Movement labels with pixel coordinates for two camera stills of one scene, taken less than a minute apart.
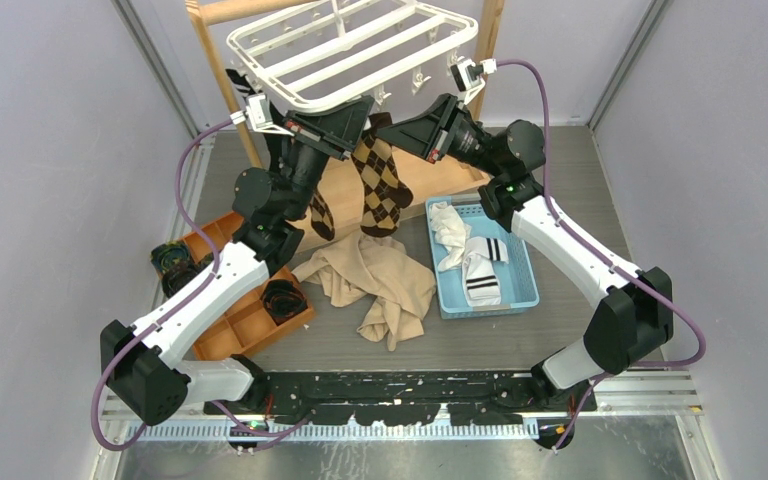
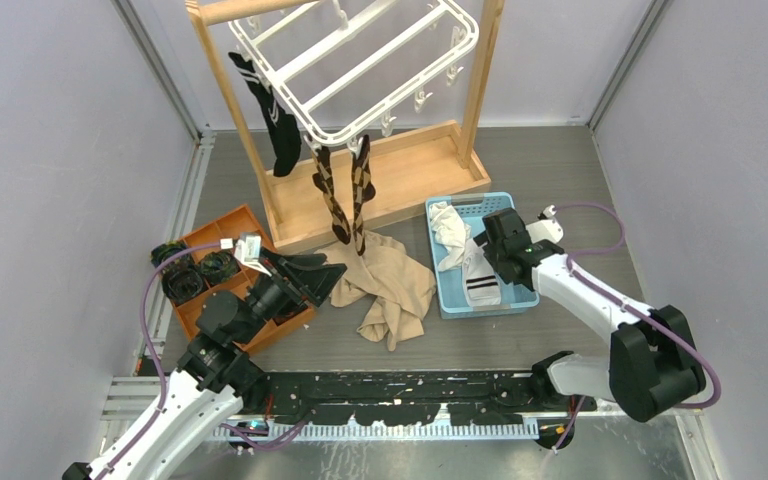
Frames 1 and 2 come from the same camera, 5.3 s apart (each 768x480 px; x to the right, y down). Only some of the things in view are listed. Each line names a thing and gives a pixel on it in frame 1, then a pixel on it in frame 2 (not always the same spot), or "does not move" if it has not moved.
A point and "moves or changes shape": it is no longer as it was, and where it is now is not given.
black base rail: [406, 398] does not move
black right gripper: [426, 135] -> [491, 251]
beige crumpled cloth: [378, 268] does not move
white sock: [450, 232] does not move
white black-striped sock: [479, 277] does not move
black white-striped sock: [244, 88] -> [279, 122]
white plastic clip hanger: [351, 50] does not move
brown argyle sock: [322, 220] -> [323, 182]
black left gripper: [334, 131] -> [312, 282]
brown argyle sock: [384, 195] moves or changes shape
